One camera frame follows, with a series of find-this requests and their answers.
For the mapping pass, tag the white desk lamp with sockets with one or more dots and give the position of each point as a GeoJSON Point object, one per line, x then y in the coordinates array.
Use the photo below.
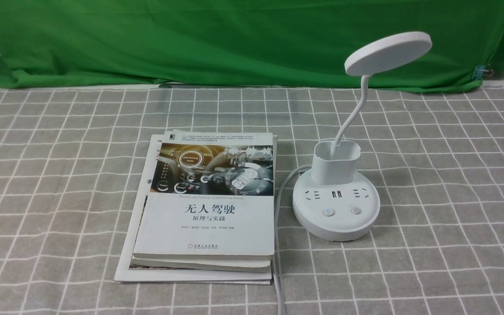
{"type": "Point", "coordinates": [331, 198]}

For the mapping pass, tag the top white self-driving book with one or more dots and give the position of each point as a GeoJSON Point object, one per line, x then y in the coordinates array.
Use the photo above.
{"type": "Point", "coordinates": [208, 218]}

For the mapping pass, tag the middle white book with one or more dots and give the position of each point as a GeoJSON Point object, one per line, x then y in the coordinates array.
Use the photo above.
{"type": "Point", "coordinates": [199, 264]}

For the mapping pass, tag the green backdrop cloth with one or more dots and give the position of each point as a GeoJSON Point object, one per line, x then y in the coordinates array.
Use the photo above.
{"type": "Point", "coordinates": [292, 43]}

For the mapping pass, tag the bottom large white book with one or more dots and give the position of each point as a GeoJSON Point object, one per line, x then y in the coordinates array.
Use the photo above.
{"type": "Point", "coordinates": [127, 273]}

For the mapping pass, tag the grey checked tablecloth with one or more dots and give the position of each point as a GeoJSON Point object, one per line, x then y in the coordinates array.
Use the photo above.
{"type": "Point", "coordinates": [70, 166]}

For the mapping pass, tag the blue binder clip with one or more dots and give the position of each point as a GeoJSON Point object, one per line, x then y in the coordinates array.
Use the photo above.
{"type": "Point", "coordinates": [482, 72]}

